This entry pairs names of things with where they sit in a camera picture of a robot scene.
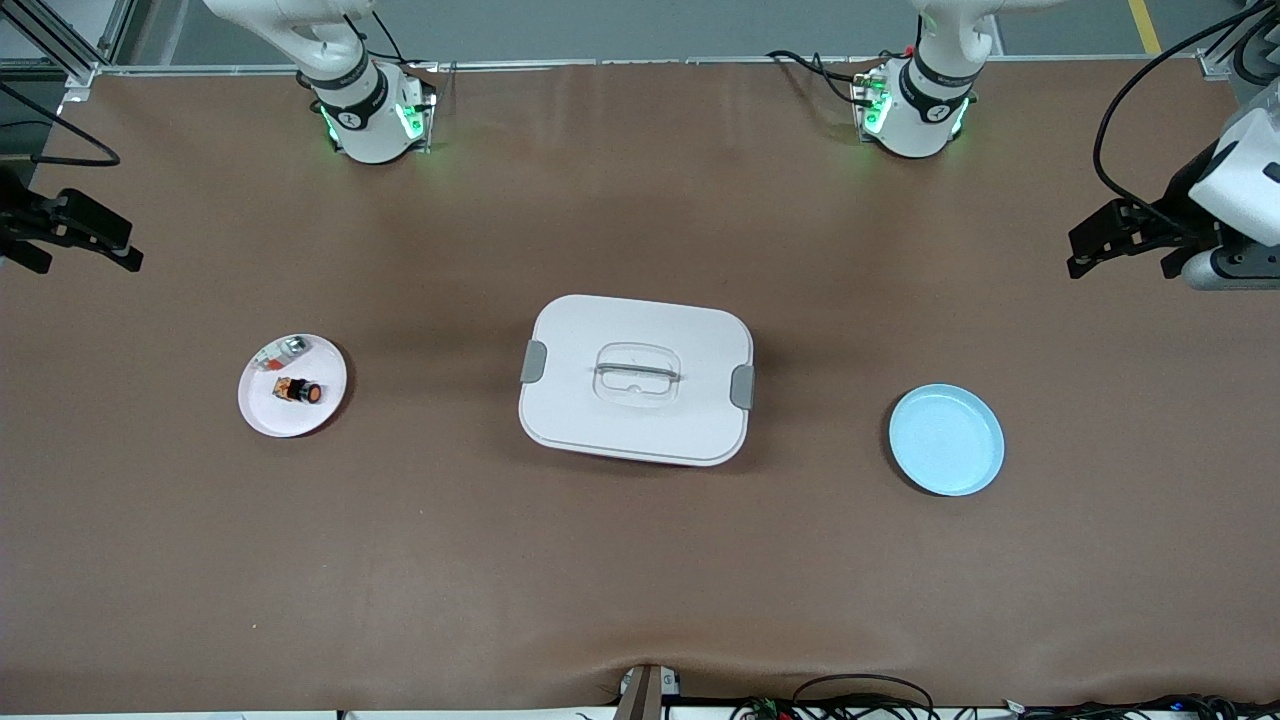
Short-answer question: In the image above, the white lidded storage box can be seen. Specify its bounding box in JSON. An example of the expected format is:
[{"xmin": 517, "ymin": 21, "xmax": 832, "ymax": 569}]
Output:
[{"xmin": 517, "ymin": 293, "xmax": 757, "ymax": 468}]

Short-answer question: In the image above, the pink round plate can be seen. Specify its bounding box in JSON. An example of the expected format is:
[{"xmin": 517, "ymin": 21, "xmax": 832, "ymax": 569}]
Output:
[{"xmin": 237, "ymin": 333, "xmax": 349, "ymax": 439}]

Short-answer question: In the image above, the light blue round plate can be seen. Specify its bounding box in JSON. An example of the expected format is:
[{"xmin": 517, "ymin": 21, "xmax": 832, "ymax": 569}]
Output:
[{"xmin": 888, "ymin": 383, "xmax": 1006, "ymax": 497}]

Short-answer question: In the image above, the brown table mat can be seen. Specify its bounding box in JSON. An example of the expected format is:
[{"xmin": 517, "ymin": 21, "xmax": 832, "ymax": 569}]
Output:
[{"xmin": 0, "ymin": 58, "xmax": 1280, "ymax": 713}]

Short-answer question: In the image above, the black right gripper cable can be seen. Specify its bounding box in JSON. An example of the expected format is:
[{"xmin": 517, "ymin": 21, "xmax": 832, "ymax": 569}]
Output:
[{"xmin": 0, "ymin": 80, "xmax": 121, "ymax": 168}]

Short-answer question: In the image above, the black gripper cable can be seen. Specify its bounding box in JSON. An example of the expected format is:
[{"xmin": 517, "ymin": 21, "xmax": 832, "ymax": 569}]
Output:
[
  {"xmin": 0, "ymin": 80, "xmax": 121, "ymax": 168},
  {"xmin": 1093, "ymin": 0, "xmax": 1280, "ymax": 216}
]

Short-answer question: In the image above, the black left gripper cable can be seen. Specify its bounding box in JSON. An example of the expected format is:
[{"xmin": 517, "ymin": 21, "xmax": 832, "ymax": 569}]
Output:
[{"xmin": 1093, "ymin": 0, "xmax": 1280, "ymax": 216}]

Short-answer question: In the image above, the aluminium frame profile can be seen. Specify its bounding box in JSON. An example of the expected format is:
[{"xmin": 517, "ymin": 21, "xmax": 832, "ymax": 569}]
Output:
[
  {"xmin": 0, "ymin": 0, "xmax": 136, "ymax": 86},
  {"xmin": 1197, "ymin": 0, "xmax": 1280, "ymax": 81}
]

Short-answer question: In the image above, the black right arm base cable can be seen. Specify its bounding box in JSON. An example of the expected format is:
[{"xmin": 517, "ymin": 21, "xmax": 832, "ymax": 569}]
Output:
[{"xmin": 345, "ymin": 10, "xmax": 411, "ymax": 66}]

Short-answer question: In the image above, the black arm base cable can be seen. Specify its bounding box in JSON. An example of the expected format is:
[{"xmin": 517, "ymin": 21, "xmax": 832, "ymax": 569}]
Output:
[
  {"xmin": 768, "ymin": 50, "xmax": 871, "ymax": 106},
  {"xmin": 345, "ymin": 10, "xmax": 411, "ymax": 66}
]

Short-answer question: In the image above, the black left arm base cable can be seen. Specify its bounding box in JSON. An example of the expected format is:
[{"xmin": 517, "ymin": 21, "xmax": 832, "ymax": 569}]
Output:
[{"xmin": 768, "ymin": 50, "xmax": 871, "ymax": 106}]

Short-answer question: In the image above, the black cable bundle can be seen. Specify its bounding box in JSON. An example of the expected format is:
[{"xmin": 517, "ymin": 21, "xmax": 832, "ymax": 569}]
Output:
[{"xmin": 730, "ymin": 673, "xmax": 1280, "ymax": 720}]

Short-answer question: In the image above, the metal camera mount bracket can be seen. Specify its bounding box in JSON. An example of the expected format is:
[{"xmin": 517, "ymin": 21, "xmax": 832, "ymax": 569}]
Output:
[{"xmin": 613, "ymin": 663, "xmax": 683, "ymax": 720}]

